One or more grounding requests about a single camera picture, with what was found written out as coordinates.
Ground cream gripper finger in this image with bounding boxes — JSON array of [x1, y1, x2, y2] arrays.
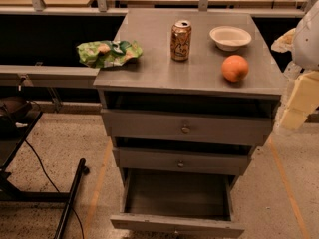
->
[[271, 28, 295, 53], [279, 71, 319, 130]]

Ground orange soda can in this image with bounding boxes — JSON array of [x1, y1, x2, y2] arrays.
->
[[170, 20, 191, 61]]

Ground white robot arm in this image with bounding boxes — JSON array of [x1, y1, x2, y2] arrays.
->
[[271, 1, 319, 133]]

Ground grey middle drawer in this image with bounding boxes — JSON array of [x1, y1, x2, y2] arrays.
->
[[113, 148, 248, 175]]

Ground grey drawer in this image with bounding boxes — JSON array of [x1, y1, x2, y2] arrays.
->
[[113, 148, 248, 175], [102, 109, 272, 145], [111, 169, 244, 238]]

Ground grey wooden drawer cabinet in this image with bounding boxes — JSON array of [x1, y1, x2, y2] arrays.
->
[[93, 7, 287, 239]]

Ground grey top drawer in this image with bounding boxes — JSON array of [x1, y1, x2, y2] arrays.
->
[[102, 109, 272, 145]]

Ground grey bottom drawer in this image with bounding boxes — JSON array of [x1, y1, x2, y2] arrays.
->
[[111, 169, 244, 238]]

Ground orange fruit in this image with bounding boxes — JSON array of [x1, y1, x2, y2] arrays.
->
[[221, 55, 249, 83]]

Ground white paper bowl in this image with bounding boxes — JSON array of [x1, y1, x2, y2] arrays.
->
[[209, 26, 251, 52]]

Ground green chip bag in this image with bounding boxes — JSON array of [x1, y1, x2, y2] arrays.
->
[[77, 40, 143, 69]]

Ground black floor cable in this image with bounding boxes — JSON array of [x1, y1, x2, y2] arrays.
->
[[23, 138, 86, 239]]

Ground grey metal shelf rail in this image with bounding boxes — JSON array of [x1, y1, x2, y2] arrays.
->
[[0, 65, 99, 89]]

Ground black metal stand frame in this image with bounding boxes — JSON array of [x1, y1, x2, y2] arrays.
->
[[0, 105, 96, 239]]

